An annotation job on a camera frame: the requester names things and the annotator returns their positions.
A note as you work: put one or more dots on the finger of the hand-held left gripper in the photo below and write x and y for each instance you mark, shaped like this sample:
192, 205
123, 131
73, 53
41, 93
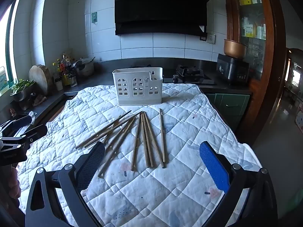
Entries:
35, 132
21, 123

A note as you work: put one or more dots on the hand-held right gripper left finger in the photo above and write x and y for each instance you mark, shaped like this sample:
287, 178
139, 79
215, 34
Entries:
91, 165

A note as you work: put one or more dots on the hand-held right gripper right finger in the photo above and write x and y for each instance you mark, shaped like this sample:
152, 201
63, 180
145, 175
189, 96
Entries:
214, 165

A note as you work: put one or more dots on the wooden chopstick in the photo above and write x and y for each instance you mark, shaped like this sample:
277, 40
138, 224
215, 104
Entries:
136, 141
154, 141
118, 133
162, 136
113, 129
123, 137
145, 141
104, 129

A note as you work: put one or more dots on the wooden chopsticks group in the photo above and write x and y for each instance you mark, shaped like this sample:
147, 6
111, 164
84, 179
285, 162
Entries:
148, 141

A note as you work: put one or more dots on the white plastic utensil holder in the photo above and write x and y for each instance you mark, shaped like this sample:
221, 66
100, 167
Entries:
138, 87

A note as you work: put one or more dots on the person's left hand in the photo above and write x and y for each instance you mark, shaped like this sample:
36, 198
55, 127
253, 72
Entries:
13, 183

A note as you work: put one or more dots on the metal bowl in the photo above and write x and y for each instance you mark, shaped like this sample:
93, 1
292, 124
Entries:
21, 95

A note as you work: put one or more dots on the ginger root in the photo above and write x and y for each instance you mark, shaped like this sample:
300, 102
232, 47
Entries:
39, 100

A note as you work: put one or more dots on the white quilted blanket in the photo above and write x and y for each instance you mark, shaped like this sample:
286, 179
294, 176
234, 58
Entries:
180, 194

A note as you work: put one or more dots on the round wooden cutting board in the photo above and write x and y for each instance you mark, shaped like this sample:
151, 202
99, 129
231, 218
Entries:
39, 79

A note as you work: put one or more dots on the white seasoning jar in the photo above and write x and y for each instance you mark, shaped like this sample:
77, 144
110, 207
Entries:
59, 84

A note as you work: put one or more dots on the green lower cabinet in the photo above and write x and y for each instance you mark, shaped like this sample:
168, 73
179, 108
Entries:
230, 106

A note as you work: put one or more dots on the yellow-capped bottle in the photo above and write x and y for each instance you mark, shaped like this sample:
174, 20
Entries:
55, 71

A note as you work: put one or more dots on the small glass jar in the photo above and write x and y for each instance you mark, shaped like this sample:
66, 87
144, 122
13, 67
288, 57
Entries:
73, 80

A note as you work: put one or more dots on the large cooking oil bottle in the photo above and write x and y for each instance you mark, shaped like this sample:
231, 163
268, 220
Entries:
65, 72

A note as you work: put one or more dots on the metal pot with lid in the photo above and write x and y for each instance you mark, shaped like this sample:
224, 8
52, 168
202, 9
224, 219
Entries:
84, 67

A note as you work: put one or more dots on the window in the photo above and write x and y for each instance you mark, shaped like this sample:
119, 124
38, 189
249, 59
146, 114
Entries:
8, 40

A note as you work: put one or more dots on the black gas stove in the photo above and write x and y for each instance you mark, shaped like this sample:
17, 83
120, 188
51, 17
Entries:
189, 74

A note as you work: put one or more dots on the pink patterned chair cushion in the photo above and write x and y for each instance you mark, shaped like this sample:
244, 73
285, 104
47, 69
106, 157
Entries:
299, 120

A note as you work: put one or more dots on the black rice cooker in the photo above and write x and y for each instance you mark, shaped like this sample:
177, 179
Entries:
232, 69

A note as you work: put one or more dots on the copper cooking pot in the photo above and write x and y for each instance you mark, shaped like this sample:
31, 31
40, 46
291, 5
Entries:
234, 49

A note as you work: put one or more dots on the wooden glass-door cabinet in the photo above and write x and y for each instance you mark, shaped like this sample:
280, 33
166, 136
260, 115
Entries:
269, 59

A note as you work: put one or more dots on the black range hood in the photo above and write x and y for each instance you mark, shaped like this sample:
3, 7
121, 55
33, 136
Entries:
161, 7

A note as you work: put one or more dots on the white wall socket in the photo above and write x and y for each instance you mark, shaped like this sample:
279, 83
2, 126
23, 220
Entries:
211, 38

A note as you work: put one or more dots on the black wall switch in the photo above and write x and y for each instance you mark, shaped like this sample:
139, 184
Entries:
203, 38

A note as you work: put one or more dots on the green wall hook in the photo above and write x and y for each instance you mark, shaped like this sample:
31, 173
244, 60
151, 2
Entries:
94, 17

